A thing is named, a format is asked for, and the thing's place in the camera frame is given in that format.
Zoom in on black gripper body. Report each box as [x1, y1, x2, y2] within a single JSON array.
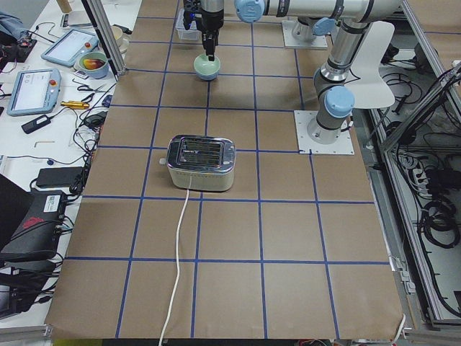
[[200, 0, 224, 38]]

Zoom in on green bowl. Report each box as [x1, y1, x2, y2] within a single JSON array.
[[194, 53, 221, 69]]

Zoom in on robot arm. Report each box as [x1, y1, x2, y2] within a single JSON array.
[[234, 1, 401, 144], [292, 17, 336, 43]]

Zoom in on beige bowl with lemon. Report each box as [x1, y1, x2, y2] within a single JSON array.
[[111, 25, 130, 53]]

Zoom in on blue bowl with fruit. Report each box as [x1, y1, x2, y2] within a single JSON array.
[[79, 52, 109, 79]]

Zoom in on clear plastic food container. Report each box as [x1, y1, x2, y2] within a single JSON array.
[[175, 9, 202, 41]]

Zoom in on cream chrome toaster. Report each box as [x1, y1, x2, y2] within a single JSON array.
[[159, 134, 236, 192]]

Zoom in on black scissors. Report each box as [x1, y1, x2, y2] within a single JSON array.
[[72, 79, 104, 103]]

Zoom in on kitchen scale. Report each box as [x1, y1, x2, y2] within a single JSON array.
[[61, 10, 92, 30]]

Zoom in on far teach pendant tablet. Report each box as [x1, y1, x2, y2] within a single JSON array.
[[41, 29, 99, 67]]

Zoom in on teach pendant tablet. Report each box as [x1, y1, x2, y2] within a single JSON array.
[[41, 29, 99, 67], [6, 68, 61, 117]]

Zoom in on white plastic chair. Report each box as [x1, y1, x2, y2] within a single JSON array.
[[345, 21, 395, 109]]

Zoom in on near teach pendant tablet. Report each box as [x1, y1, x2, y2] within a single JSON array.
[[6, 68, 61, 117]]

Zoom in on black power adapter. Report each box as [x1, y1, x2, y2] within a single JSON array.
[[22, 115, 52, 134]]

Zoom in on metal allen key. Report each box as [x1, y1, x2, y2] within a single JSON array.
[[34, 141, 55, 148]]

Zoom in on black power brick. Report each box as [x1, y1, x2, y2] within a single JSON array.
[[35, 167, 83, 188]]

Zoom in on black computer box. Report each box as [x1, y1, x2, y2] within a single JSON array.
[[1, 190, 66, 263]]

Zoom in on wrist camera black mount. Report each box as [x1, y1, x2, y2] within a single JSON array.
[[183, 0, 201, 30]]

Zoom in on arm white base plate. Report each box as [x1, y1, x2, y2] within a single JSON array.
[[282, 20, 328, 50], [294, 110, 354, 155]]

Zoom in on aluminium frame post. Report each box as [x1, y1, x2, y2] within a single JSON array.
[[81, 0, 126, 79]]

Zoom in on white toaster power cord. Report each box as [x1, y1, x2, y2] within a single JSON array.
[[158, 187, 191, 346]]

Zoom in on yellow handled screwdriver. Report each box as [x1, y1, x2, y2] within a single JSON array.
[[61, 101, 89, 110]]

